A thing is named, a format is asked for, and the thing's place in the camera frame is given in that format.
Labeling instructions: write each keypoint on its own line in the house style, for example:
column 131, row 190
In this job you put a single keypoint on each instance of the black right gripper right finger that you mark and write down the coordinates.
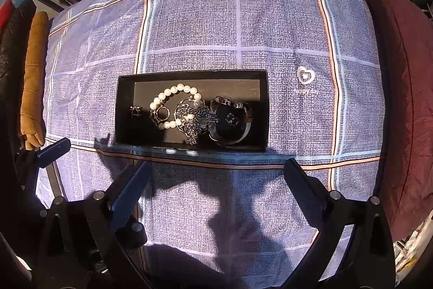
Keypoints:
column 368, row 261

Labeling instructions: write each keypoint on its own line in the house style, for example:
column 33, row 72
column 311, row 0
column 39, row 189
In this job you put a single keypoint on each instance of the purple patterned bedspread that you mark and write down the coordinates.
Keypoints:
column 228, row 219

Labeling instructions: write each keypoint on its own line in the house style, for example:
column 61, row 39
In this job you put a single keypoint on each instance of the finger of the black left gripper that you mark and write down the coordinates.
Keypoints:
column 50, row 154

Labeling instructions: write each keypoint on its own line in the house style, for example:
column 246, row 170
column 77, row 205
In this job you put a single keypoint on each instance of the black rectangular jewelry tray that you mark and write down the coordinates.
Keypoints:
column 176, row 108

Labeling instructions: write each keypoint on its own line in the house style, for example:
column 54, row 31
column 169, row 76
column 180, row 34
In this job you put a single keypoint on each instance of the red jacket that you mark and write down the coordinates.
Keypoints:
column 6, row 12

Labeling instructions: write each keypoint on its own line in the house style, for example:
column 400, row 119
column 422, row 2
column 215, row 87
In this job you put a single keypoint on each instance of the gold filigree pendant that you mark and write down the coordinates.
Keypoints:
column 136, row 111

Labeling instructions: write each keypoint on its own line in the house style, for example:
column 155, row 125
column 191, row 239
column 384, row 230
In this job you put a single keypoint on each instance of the dark red pillow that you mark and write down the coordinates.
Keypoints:
column 404, row 38

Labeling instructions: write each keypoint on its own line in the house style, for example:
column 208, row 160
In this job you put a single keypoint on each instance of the rose gold wristwatch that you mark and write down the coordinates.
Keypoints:
column 234, row 121

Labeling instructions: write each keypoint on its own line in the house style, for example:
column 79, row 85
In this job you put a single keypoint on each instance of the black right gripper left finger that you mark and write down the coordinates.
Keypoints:
column 85, row 244

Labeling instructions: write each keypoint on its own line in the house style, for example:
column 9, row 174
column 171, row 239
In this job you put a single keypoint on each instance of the black quilted jacket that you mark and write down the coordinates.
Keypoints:
column 13, row 50

